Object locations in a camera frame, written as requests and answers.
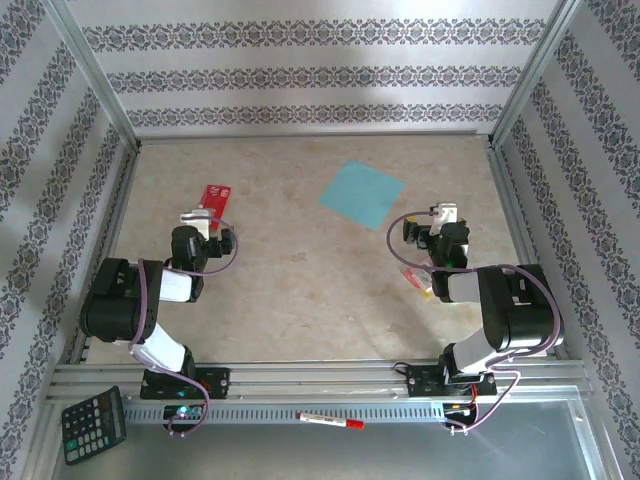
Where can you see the aluminium side frame rail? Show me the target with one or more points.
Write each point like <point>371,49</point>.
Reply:
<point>115,225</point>
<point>513,210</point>

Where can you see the aluminium frame post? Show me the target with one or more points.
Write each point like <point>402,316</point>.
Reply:
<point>535,65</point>
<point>85,65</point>

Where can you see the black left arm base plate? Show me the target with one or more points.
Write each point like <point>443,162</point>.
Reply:
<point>220,382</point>

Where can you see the long aluminium frame rail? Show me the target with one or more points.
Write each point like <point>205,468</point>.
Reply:
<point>310,135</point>

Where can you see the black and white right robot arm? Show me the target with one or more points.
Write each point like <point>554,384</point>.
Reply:
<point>520,310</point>

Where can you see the pink blister pack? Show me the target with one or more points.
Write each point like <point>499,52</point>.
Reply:
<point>415,277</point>

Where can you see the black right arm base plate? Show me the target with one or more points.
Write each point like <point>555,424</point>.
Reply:
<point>422,382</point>

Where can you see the light blue paper sheet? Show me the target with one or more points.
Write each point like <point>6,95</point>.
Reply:
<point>361,195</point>

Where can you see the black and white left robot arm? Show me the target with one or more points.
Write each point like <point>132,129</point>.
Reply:
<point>115,300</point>

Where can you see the small circuit board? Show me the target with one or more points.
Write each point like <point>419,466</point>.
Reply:
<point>457,409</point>
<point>182,411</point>

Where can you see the red snack packet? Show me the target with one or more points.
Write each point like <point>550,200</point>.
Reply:
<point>217,197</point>

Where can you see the white marker with red cap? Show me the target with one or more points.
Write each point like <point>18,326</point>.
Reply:
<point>325,420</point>

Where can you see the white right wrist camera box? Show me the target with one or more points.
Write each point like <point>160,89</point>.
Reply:
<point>446,212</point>

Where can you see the aluminium mounting rail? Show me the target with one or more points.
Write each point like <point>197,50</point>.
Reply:
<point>325,375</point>

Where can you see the black desk calculator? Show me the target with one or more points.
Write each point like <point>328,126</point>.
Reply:
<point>92,425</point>

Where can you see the grey metal sheet shelf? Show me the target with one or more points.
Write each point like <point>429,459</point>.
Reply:
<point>350,455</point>

